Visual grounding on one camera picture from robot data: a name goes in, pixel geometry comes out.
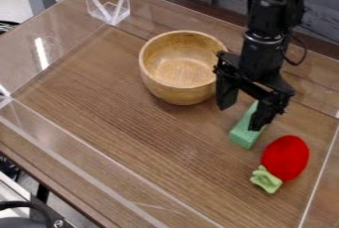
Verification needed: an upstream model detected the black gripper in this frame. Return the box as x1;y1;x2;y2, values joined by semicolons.
213;51;294;131

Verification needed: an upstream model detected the green rectangular block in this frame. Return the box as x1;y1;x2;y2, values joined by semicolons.
229;101;262;149

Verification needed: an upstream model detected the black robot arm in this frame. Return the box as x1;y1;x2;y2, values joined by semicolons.
213;0;304;131

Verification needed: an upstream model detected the brown wooden bowl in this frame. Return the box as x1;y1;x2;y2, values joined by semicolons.
138;30;228;105

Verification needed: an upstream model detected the red plush strawberry toy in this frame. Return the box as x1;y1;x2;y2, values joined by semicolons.
250;135;309;194

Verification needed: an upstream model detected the black table leg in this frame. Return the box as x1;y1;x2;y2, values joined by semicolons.
36;184;49;203

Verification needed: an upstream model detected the clear acrylic corner bracket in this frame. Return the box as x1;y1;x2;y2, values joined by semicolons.
84;0;130;26

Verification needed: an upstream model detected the black cable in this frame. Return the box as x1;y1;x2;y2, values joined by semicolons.
0;197;50;228

